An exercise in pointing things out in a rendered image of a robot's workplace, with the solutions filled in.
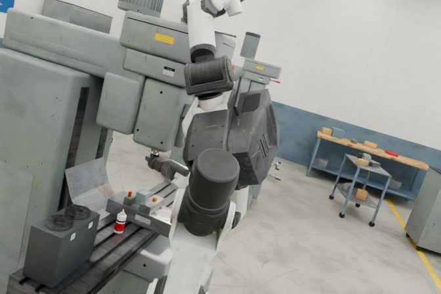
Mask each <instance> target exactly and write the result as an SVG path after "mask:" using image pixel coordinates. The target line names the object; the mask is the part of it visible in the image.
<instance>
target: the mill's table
mask: <svg viewBox="0 0 441 294"><path fill-rule="evenodd" d="M149 192H151V196H150V197H152V196H153V195H157V196H159V197H162V198H164V202H163V206H164V207H167V208H170V209H172V207H173V202H174V200H175V196H176V193H177V191H176V190H175V189H174V188H173V187H172V185H171V183H170V182H169V181H166V180H165V181H163V182H162V183H160V184H158V185H157V186H155V187H153V188H152V189H150V190H149ZM116 219H117V216H115V215H113V214H109V215H108V216H106V217H104V218H103V219H101V220H99V222H98V228H97V231H96V236H95V240H94V245H93V251H92V255H91V258H89V259H88V260H87V261H85V262H84V263H83V264H82V265H81V266H79V267H78V268H76V269H75V270H74V271H73V272H72V273H71V274H69V275H68V276H66V277H65V278H64V279H63V280H62V281H61V282H59V283H58V284H56V285H55V286H54V287H53V288H50V287H48V286H46V285H43V284H42V283H39V282H37V281H35V280H33V279H30V278H28V277H26V276H24V275H22V273H23V269H24V267H22V268H21V269H20V270H17V271H16V272H14V273H13V274H11V275H10V276H9V281H8V286H7V292H6V294H97V293H98V292H99V291H100V290H101V289H102V288H103V287H104V286H105V285H106V284H107V283H108V282H109V281H110V280H111V279H113V278H114V277H115V276H116V275H117V274H118V273H119V272H120V271H121V270H123V269H124V268H125V267H126V266H127V265H128V264H129V263H130V262H131V261H132V260H133V259H134V258H135V257H136V256H137V255H138V254H139V253H141V252H142V251H143V250H144V249H145V248H146V247H147V246H148V245H149V244H151V243H152V242H153V241H154V240H155V239H156V238H157V237H158V236H159V235H160V234H158V233H155V232H153V231H151V230H149V229H146V228H144V227H141V226H139V225H137V224H135V223H132V222H129V221H127V220H126V221H125V226H124V229H123V233H121V234H116V233H115V232H114V228H115V225H116Z"/></svg>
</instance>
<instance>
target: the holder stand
mask: <svg viewBox="0 0 441 294"><path fill-rule="evenodd" d="M99 218H100V214H99V213H96V212H94V211H91V210H90V209H89V208H88V207H85V206H82V205H76V204H72V205H70V206H67V207H66V208H64V209H62V210H60V211H58V212H56V213H54V214H53V215H51V216H48V217H47V218H45V219H43V220H41V221H39V222H37V223H35V224H33V225H31V229H30V236H29V240H28V247H27V251H26V258H25V262H24V269H23V273H22V275H24V276H26V277H28V278H30V279H33V280H35V281H37V282H39V283H41V284H43V285H46V286H48V287H50V288H53V287H54V286H55V285H56V284H58V283H59V282H61V281H62V280H63V279H64V278H65V277H66V276H68V275H69V274H71V273H72V272H73V271H74V270H75V269H76V268H78V267H79V266H81V265H82V264H83V263H84V262H85V261H87V260H88V259H89V258H91V255H92V251H93V245H94V242H95V236H96V231H97V228H98V222H99Z"/></svg>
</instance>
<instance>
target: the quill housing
mask: <svg viewBox="0 0 441 294"><path fill-rule="evenodd" d="M192 99H193V96H190V95H187V92H186V88H184V87H179V86H177V85H174V84H170V83H167V82H164V81H160V80H158V79H154V78H151V77H149V78H147V79H146V81H145V84H144V89H143V92H142V98H141V101H140V106H139V110H138V115H137V119H136V123H135V129H134V133H133V141H134V142H136V143H137V144H141V145H143V146H146V147H149V148H152V149H154V150H157V151H160V152H168V151H169V150H172V149H174V148H177V147H176V146H175V141H176V137H177V133H178V129H179V125H180V120H181V118H180V116H181V117H182V112H183V109H184V105H185V104H192Z"/></svg>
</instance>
